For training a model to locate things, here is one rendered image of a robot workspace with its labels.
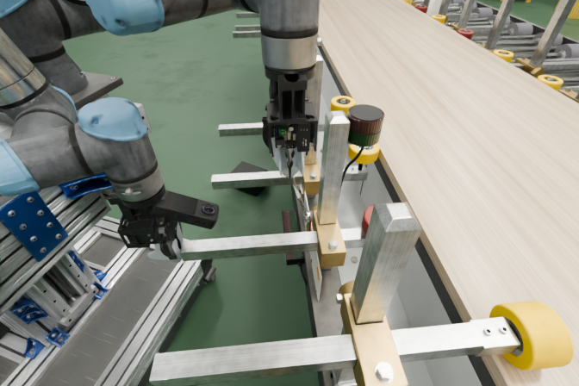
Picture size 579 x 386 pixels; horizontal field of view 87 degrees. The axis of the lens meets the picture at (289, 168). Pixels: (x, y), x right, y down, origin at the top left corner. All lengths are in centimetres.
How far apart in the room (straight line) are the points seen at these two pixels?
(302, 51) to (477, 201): 53
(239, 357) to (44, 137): 37
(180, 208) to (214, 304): 105
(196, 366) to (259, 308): 110
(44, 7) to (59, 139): 47
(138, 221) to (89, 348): 87
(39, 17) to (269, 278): 129
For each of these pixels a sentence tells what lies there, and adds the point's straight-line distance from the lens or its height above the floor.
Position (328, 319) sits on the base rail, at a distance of 75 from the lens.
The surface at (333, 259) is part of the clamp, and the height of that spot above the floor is 85.
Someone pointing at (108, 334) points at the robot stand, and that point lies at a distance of 142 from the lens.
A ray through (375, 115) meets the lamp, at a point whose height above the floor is 113.
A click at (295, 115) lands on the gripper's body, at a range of 44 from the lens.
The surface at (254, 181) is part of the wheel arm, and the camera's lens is 85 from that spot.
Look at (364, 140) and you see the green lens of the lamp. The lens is 52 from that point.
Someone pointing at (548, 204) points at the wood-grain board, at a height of 90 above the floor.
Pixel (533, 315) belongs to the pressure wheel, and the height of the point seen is 98.
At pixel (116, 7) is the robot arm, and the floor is 131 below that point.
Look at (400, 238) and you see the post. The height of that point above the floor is 115.
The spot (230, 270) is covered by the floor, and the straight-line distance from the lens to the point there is 165.
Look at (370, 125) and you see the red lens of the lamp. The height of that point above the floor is 112.
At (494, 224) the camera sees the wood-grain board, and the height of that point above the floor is 90.
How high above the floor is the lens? 138
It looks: 40 degrees down
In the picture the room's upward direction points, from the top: straight up
